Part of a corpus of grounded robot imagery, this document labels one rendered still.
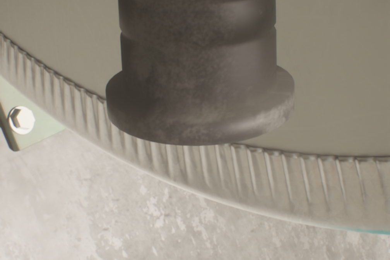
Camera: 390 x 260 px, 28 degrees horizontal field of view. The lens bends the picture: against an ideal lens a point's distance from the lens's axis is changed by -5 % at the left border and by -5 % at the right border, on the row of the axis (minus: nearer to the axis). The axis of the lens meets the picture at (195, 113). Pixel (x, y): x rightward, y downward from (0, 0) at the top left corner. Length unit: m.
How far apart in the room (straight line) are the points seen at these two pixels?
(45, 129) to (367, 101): 0.72
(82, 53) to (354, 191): 0.21
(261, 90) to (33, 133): 0.87
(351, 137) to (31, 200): 0.71
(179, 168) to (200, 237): 0.71
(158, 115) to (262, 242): 1.11
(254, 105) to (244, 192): 0.29
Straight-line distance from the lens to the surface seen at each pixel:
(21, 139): 1.02
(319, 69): 0.38
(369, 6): 0.35
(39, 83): 0.58
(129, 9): 0.17
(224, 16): 0.16
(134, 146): 0.51
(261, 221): 1.27
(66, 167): 1.07
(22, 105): 1.03
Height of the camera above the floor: 0.94
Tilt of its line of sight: 51 degrees down
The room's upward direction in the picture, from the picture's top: 75 degrees clockwise
